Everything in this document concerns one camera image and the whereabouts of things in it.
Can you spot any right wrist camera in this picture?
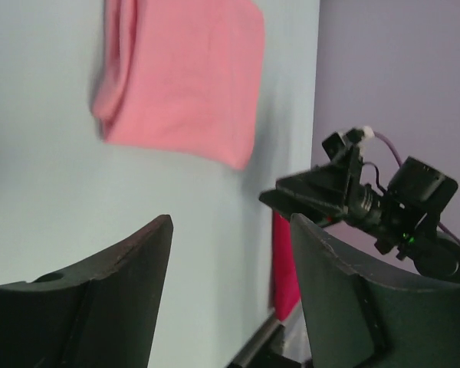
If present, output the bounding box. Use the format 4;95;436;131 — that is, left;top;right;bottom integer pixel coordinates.
387;156;458;214

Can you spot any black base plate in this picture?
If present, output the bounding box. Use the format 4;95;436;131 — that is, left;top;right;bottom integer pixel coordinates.
227;315;313;368

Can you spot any pink t shirt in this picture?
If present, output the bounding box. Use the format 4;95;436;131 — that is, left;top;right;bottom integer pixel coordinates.
92;1;265;170

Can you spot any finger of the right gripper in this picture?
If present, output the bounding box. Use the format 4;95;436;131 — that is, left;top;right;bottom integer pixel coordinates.
258;189;342;226
276;147;361;215

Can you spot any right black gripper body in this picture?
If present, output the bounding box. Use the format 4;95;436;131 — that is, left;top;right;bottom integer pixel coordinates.
345;185;426;253

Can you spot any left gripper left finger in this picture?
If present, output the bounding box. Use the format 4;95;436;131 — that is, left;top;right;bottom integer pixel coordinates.
0;215;173;367

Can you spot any folded red t shirt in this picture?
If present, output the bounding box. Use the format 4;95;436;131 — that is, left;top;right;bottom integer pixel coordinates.
272;212;301;322

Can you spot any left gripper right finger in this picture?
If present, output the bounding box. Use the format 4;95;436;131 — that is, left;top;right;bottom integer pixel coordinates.
290;214;460;368

